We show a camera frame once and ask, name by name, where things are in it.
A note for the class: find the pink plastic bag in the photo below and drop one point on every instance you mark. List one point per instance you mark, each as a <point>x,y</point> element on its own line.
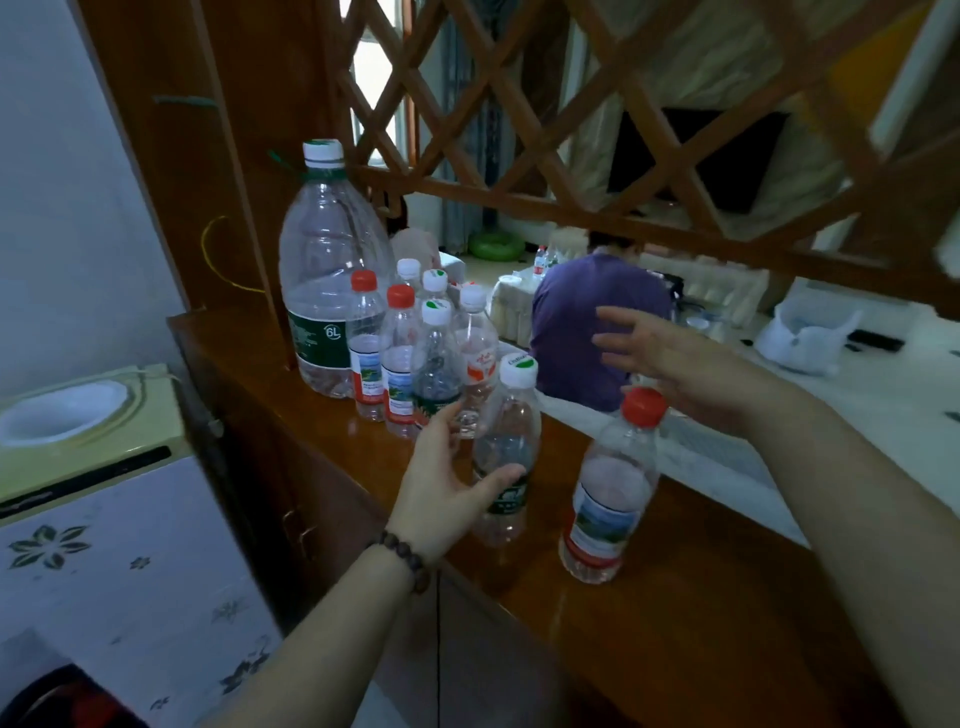
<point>416,247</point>

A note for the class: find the person's left thumb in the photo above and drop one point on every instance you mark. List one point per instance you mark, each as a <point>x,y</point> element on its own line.
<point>496,481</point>

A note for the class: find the white-cap clear plastic bottle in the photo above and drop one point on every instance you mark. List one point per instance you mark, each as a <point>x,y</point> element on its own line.
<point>409,271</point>
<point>435,283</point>

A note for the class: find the black television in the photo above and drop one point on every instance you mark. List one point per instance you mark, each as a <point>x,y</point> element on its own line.
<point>739,161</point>

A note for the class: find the small background water bottle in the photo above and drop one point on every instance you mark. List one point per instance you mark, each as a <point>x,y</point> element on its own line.
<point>540,264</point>

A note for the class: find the person's right fingers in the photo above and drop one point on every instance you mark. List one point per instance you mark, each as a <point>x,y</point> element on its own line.
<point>630,330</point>

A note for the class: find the white-cap bottle with dark label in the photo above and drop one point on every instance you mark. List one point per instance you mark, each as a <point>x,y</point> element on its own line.
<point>506,442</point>

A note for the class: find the person's left forearm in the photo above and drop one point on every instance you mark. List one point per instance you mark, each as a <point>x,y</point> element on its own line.
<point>322,645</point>

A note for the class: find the white bowl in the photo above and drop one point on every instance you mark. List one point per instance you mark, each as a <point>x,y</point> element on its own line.
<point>60,414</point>

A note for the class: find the person's left hand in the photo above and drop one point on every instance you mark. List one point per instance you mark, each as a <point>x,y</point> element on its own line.
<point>431,502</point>

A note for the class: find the large clear water jug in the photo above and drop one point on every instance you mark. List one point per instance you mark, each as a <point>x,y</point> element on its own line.
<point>326,262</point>

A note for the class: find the red and black object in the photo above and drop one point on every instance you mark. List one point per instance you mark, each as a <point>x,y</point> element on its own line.
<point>67,701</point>

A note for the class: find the black remote control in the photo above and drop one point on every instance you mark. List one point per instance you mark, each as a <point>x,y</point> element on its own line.
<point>876,341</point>

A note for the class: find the green round object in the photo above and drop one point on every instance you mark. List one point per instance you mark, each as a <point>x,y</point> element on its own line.
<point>496,246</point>

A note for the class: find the person's right hand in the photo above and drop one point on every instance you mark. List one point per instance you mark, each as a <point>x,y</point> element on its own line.
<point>712,382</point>

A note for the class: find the wooden lattice partition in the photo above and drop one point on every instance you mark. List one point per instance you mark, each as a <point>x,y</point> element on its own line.
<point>525,127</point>

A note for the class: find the brown wooden cabinet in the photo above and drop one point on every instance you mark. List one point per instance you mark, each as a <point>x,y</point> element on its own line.
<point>712,622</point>

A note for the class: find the white-cap bottle with orange label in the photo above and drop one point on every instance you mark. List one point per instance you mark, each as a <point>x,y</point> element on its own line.
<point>478,352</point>

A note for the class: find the red-cap bottle with blue label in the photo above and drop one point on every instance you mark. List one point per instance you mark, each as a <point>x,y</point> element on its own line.
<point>607,510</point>
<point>366,352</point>
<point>399,367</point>

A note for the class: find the white plastic bag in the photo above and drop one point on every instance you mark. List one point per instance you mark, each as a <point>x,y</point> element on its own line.
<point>806,341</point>

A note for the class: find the white-cap bottle with green label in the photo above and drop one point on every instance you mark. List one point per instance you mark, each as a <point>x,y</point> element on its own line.
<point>435,367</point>

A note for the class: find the grey curtain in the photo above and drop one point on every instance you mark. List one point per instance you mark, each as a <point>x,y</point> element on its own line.
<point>469,150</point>

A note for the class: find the person's right forearm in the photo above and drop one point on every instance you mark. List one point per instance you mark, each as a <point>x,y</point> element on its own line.
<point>870,525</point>

